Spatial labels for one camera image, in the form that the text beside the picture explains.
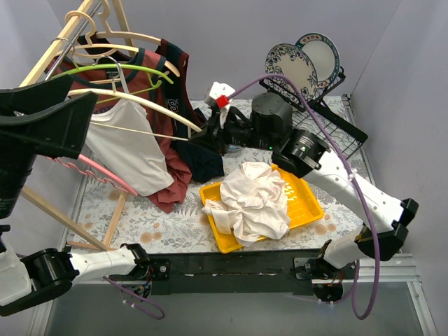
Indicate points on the green hanger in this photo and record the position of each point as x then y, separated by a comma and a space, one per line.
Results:
149, 86

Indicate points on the navy tank top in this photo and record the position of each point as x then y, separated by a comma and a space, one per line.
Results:
203, 164

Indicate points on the blue white small bowl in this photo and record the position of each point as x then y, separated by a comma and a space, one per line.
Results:
233, 148

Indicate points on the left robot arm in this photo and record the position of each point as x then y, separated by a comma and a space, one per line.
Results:
47, 274

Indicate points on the white camisole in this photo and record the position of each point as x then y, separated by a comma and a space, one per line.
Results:
121, 138

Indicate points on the cream hanger rear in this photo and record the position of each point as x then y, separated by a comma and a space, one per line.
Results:
108, 33

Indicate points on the pink hanger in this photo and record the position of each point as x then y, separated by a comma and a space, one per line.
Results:
97, 172

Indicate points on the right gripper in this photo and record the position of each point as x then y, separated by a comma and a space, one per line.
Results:
217, 130

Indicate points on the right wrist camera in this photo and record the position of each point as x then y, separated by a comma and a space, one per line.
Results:
215, 92

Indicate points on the floral blue plate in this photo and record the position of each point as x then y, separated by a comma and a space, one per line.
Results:
290, 61

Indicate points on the white tank top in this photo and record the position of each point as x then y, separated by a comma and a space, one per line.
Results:
252, 204

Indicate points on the cream hanger front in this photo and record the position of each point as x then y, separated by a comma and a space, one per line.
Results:
141, 101

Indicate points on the cream hanger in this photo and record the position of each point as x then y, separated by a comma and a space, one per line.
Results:
108, 33
141, 101
112, 47

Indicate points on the black wire dish rack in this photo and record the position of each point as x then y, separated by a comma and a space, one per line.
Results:
347, 136

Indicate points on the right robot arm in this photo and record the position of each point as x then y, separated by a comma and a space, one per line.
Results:
305, 155

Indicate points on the red tank top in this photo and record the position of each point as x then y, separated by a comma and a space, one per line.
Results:
160, 124

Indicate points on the wooden clothes rack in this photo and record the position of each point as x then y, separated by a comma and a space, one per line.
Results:
72, 28

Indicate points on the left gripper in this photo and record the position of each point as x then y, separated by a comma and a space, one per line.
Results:
38, 141

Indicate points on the green rimmed white plate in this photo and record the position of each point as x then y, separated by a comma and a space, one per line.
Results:
323, 54

